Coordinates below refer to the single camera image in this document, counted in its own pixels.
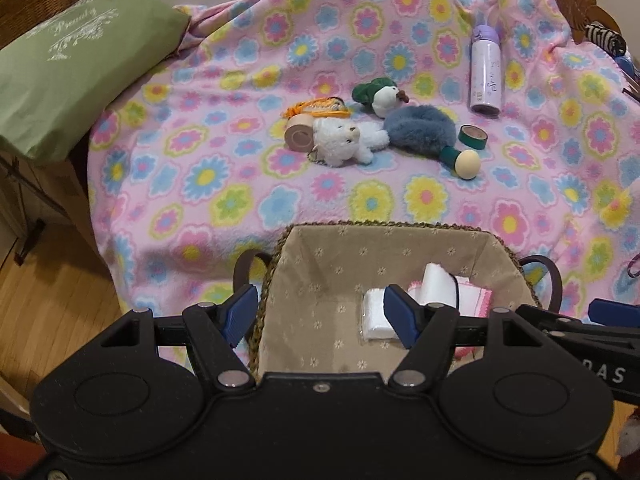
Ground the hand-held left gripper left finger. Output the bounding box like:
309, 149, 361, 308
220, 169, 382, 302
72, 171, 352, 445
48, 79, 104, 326
92, 284, 259, 395

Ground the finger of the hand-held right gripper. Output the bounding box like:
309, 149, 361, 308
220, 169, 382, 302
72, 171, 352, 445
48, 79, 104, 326
514, 304, 640, 351
589, 299, 640, 326

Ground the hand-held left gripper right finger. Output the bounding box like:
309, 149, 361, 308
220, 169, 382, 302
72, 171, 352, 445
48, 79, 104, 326
383, 284, 551, 395

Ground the white cloth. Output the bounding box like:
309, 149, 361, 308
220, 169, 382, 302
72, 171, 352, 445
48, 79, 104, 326
361, 262, 458, 343

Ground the fabric-lined woven basket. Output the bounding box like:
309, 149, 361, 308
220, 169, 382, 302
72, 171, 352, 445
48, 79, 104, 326
234, 220, 563, 381

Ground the blue fluffy fur scrunchie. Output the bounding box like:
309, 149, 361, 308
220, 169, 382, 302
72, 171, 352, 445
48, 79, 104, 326
382, 105, 457, 157

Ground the brown tape roll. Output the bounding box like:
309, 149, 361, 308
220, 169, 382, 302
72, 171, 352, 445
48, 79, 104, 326
284, 112, 317, 151

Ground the white bear plush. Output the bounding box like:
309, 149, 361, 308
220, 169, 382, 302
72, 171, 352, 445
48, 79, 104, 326
307, 116, 391, 167

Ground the green tape roll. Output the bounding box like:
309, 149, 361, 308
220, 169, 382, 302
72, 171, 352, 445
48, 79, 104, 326
458, 125, 488, 151

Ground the green white bird plush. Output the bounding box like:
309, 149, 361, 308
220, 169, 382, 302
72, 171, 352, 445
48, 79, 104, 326
351, 77, 407, 119

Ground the orange embroidered pouch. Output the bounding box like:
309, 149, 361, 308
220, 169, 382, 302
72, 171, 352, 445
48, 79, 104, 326
285, 97, 353, 122

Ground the pink folded cloth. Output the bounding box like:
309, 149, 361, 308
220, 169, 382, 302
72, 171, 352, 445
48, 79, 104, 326
407, 275, 493, 361

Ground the pink floral fleece blanket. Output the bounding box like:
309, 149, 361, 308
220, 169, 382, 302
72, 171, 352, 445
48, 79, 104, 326
87, 0, 640, 358

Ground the wooden cabinet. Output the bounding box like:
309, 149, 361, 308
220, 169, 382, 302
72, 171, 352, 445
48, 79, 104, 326
0, 135, 98, 271

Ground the purple white bottle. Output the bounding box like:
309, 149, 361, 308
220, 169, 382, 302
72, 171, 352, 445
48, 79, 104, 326
468, 24, 505, 116

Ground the zebra striped item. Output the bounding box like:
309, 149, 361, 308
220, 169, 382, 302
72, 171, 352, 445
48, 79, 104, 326
585, 22, 626, 53

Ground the green printed pillow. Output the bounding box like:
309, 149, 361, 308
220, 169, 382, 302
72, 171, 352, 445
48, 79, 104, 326
0, 0, 193, 163

